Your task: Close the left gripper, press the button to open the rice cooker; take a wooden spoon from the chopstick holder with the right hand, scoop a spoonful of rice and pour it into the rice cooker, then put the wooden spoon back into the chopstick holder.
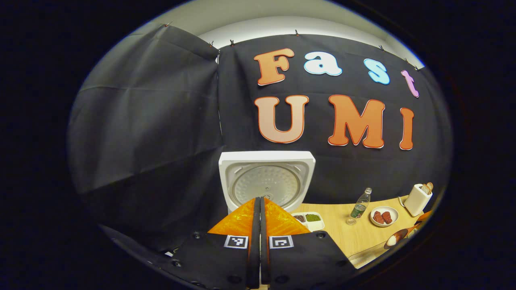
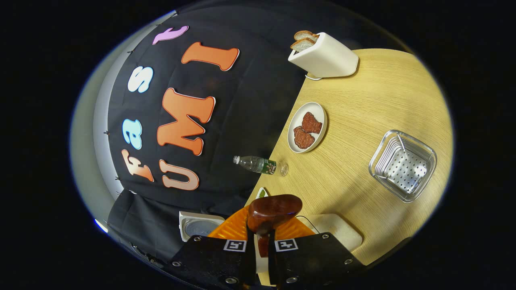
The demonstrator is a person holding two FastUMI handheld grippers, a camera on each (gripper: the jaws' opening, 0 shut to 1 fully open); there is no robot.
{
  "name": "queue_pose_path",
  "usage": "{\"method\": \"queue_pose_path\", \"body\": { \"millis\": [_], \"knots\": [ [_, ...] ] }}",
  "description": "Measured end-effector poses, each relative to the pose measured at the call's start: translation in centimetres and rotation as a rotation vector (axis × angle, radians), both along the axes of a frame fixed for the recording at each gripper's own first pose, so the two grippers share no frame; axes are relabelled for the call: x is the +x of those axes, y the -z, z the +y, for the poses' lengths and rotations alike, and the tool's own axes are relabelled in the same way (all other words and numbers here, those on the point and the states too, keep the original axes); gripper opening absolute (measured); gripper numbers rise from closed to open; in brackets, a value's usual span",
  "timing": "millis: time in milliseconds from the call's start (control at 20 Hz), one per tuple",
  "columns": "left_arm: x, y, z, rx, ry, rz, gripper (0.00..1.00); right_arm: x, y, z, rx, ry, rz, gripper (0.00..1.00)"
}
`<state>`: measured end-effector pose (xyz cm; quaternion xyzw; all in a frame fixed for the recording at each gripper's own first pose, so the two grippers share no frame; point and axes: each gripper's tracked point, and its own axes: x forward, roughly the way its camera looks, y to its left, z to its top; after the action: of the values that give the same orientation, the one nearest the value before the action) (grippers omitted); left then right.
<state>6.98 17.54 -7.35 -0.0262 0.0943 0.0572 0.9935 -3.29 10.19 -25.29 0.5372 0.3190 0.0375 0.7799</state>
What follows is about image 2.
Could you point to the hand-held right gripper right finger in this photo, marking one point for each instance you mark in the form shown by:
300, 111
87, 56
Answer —
314, 257

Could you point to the white round plate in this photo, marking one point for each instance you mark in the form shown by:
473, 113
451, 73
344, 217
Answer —
318, 139

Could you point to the white rice cooker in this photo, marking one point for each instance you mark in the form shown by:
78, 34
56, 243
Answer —
199, 226

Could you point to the white sectioned grain dish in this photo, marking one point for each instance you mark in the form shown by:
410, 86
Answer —
262, 193

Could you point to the brown wooden spoon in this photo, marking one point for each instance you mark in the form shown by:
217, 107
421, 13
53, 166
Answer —
274, 211

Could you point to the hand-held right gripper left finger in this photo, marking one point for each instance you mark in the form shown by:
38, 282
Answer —
209, 257

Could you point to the white toaster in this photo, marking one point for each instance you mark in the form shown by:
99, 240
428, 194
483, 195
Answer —
326, 58

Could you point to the clear plastic water bottle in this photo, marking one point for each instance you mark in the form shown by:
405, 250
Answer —
260, 165

